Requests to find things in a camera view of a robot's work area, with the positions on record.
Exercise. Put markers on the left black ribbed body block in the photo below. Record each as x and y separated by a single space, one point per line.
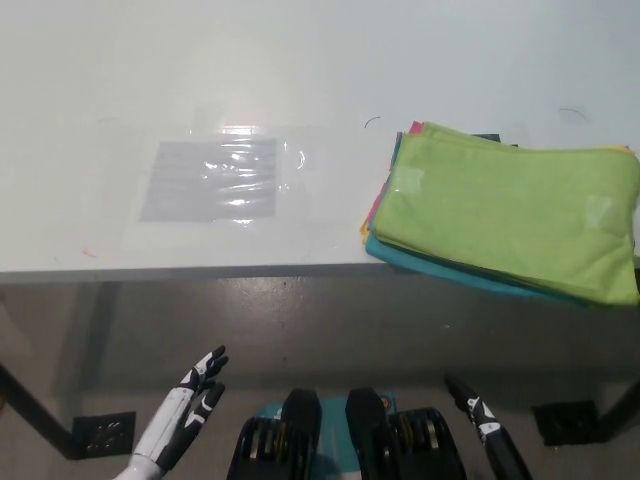
275 440

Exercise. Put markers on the black ribbed body block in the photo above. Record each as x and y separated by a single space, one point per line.
275 440
400 445

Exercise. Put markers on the black flat strip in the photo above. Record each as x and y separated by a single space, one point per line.
486 136

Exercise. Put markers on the teal microfibre cloth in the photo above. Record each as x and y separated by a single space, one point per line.
400 257

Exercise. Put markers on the right black ribbed body block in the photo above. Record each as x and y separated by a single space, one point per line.
400 445

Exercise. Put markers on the black floor plate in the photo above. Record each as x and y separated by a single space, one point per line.
565 424
104 434

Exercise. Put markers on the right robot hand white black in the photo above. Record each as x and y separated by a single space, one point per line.
487 425

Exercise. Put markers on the green microfibre cloth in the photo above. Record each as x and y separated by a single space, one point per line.
500 210

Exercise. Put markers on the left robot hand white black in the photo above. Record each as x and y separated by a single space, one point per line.
170 415

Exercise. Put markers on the pink microfibre cloth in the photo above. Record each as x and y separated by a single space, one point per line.
416 127

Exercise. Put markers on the transparent plastic sleeve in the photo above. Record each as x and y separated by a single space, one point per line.
300 200

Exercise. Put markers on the clear plastic bag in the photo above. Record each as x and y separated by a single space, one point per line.
200 190

